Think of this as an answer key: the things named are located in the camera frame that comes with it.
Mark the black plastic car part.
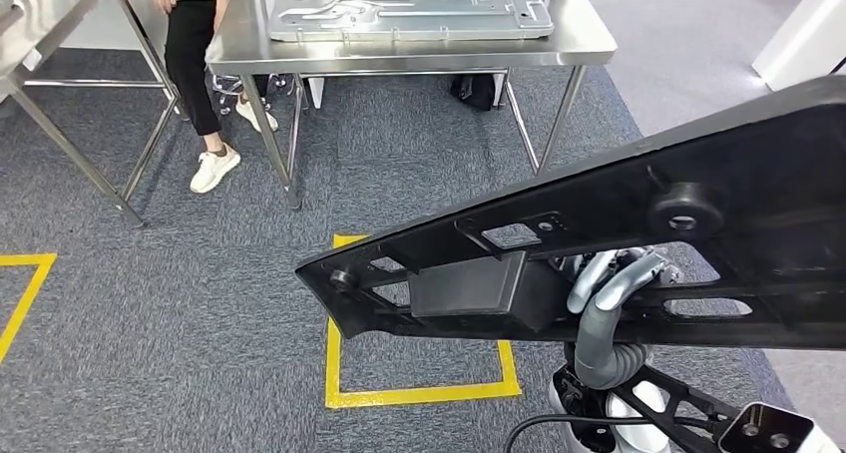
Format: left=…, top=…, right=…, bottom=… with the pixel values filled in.
left=295, top=74, right=846, bottom=353

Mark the stainless steel workbench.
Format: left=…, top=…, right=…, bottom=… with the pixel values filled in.
left=206, top=0, right=620, bottom=212

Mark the black bag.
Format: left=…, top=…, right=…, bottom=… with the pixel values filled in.
left=450, top=73, right=497, bottom=112

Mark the yellow floor tape square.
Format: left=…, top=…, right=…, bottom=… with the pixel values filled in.
left=323, top=233, right=524, bottom=410

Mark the grey stamped metal plate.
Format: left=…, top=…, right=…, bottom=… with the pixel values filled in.
left=267, top=0, right=555, bottom=44

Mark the person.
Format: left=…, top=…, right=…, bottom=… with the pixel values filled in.
left=145, top=0, right=280, bottom=196

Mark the stainless steel table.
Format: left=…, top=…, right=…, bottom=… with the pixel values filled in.
left=0, top=0, right=190, bottom=229

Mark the black cable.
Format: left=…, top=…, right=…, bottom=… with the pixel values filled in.
left=503, top=415, right=721, bottom=453

